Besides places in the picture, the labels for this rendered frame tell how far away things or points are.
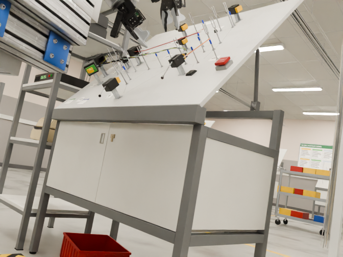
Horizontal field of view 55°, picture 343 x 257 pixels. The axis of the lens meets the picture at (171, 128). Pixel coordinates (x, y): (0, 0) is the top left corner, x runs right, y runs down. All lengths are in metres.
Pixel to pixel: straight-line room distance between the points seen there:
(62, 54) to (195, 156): 0.57
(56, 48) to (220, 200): 0.82
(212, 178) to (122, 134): 0.50
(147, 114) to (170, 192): 0.34
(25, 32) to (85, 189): 1.00
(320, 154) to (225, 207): 11.42
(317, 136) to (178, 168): 11.74
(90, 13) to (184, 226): 0.77
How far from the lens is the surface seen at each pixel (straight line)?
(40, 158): 2.20
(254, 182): 1.54
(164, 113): 1.31
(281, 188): 6.41
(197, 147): 1.21
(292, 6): 1.90
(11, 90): 9.31
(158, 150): 1.35
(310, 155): 12.81
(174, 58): 1.52
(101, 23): 2.57
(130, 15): 1.45
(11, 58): 1.03
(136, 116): 1.44
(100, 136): 1.71
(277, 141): 1.69
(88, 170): 1.75
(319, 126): 12.94
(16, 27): 0.92
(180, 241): 1.23
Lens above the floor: 0.61
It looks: 7 degrees up
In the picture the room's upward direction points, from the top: 10 degrees clockwise
